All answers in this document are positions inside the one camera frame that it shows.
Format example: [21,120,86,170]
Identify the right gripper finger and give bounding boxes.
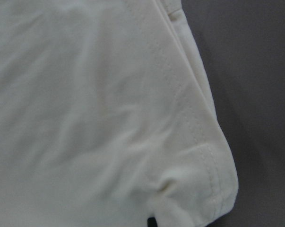
[147,218,157,227]

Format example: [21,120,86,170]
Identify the beige long sleeve shirt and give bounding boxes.
[0,0,238,227]

